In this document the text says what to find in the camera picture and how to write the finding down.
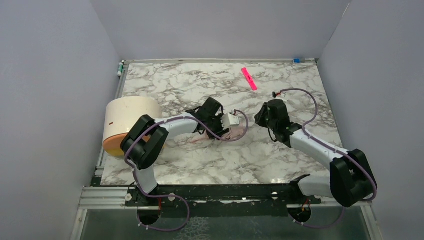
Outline pink folding umbrella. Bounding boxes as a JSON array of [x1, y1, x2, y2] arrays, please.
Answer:
[[190, 127, 245, 143]]

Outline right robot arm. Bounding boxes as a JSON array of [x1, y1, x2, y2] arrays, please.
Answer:
[[254, 99, 378, 208]]

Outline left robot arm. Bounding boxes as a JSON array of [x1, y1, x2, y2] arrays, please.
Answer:
[[120, 97, 230, 194]]

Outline cream cylindrical umbrella bin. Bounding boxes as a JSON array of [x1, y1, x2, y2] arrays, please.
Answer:
[[102, 96, 163, 158]]

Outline pink highlighter marker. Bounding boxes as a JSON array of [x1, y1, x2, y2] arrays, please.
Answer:
[[241, 67, 258, 91]]

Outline green white marker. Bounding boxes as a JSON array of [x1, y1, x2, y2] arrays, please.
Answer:
[[117, 62, 124, 77]]

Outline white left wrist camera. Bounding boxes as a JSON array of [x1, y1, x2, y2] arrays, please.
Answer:
[[220, 113, 240, 130]]

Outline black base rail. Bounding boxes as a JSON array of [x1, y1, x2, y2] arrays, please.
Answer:
[[124, 183, 321, 220]]

